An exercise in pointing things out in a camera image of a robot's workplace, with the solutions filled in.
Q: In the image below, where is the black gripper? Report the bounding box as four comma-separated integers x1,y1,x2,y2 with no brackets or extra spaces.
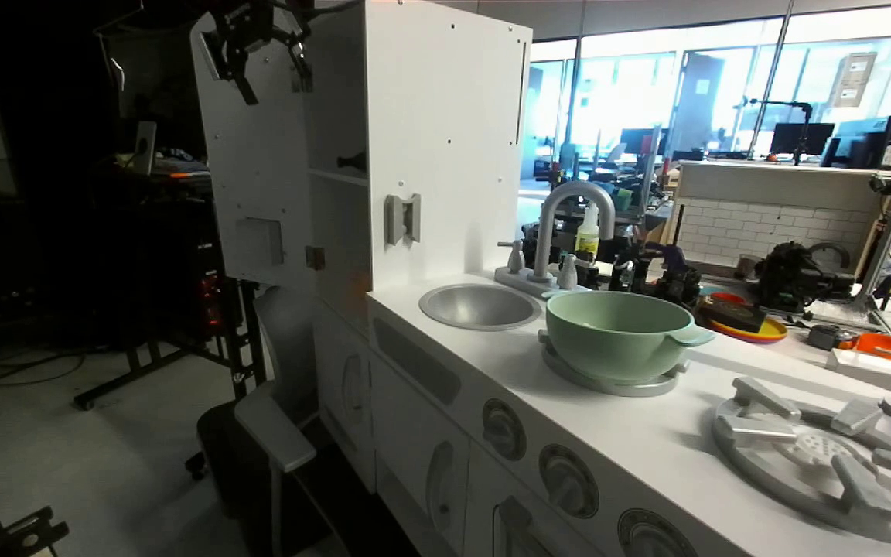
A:
203,0,316,107

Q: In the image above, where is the white arched cabinet door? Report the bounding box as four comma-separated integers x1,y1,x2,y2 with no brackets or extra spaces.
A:
189,8,318,294

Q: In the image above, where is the green bowl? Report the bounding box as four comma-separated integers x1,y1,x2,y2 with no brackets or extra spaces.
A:
541,288,717,386

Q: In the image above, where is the white upper cabinet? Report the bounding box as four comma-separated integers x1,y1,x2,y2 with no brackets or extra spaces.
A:
293,0,536,304

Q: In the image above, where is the grey toy faucet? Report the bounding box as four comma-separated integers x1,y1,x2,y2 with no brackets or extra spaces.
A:
493,180,622,304

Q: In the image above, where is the white toy kitchen unit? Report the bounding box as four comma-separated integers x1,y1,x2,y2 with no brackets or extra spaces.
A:
256,269,891,557

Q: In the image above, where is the white brick-pattern counter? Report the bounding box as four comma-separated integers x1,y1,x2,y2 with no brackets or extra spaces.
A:
676,158,891,285

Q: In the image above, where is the silver sink basin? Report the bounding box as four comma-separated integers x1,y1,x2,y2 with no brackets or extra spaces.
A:
418,282,546,333

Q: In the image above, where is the black metal floor stand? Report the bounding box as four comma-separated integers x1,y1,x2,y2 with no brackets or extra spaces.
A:
72,276,263,416

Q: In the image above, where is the black stand with grey top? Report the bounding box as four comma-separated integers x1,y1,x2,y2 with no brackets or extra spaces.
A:
195,382,361,557

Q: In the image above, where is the grey stove knob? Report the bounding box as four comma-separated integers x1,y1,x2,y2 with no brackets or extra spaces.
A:
536,439,603,524
614,503,700,557
476,396,529,463

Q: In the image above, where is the grey burner grate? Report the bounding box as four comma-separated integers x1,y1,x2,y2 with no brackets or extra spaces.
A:
539,327,687,398
710,374,891,549

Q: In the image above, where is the black monitor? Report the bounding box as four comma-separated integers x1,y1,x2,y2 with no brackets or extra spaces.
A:
769,117,840,161

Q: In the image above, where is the yellow plate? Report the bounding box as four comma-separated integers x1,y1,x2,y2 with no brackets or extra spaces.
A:
700,288,793,347

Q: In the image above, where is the black bag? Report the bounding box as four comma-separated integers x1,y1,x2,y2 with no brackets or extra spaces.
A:
752,237,862,314

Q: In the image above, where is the small black object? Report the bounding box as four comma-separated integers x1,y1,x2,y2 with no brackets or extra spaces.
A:
805,323,845,353

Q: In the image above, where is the white flat box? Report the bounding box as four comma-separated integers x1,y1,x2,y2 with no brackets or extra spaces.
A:
829,347,891,384

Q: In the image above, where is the orange tool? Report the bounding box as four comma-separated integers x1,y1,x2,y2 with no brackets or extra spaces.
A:
840,327,891,364

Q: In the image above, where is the grey plastic bracket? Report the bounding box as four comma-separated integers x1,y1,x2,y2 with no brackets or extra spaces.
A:
380,193,424,247

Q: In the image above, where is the framed wall picture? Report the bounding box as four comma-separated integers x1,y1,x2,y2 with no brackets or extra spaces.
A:
826,51,879,113

